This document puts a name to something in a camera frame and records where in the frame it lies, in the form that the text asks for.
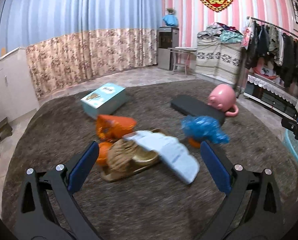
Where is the pink pig mug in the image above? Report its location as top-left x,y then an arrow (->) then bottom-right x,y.
207,84 -> 238,118

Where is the black flat case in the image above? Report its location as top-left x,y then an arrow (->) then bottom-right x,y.
171,95 -> 225,126

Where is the orange round lid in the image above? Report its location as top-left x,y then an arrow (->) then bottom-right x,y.
188,138 -> 201,148

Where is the white paper receipt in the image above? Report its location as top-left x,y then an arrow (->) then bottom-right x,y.
123,130 -> 199,185

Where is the orange snack bag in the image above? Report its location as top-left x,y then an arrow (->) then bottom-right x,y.
96,114 -> 137,141

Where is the grey water dispenser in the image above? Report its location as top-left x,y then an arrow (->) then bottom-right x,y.
158,27 -> 179,70

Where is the low shelf with lace cover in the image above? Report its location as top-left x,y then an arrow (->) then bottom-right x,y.
243,74 -> 298,120

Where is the gold foil wrapper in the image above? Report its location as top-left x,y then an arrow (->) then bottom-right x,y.
98,137 -> 160,183

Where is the blue plastic bag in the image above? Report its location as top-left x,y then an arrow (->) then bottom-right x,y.
181,116 -> 230,144

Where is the small white stool table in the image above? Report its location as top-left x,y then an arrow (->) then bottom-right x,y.
169,47 -> 197,76

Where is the light blue cardboard box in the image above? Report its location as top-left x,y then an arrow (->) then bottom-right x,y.
80,83 -> 127,119

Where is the blue covered water bottle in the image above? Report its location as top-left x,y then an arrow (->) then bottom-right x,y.
163,14 -> 179,28

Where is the clothes rack with garments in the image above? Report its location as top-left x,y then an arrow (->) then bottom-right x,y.
239,16 -> 298,97

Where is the pile of folded clothes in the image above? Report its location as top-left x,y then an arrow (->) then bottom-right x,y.
197,22 -> 243,44

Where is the cloth covered cabinet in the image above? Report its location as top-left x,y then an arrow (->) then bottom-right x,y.
195,36 -> 241,85

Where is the blue and floral curtain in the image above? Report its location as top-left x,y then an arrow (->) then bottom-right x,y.
0,0 -> 163,98

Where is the brown shaggy carpet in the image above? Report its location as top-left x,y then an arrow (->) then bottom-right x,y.
2,81 -> 298,239

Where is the white cabinet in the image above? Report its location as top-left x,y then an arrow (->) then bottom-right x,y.
0,47 -> 40,123

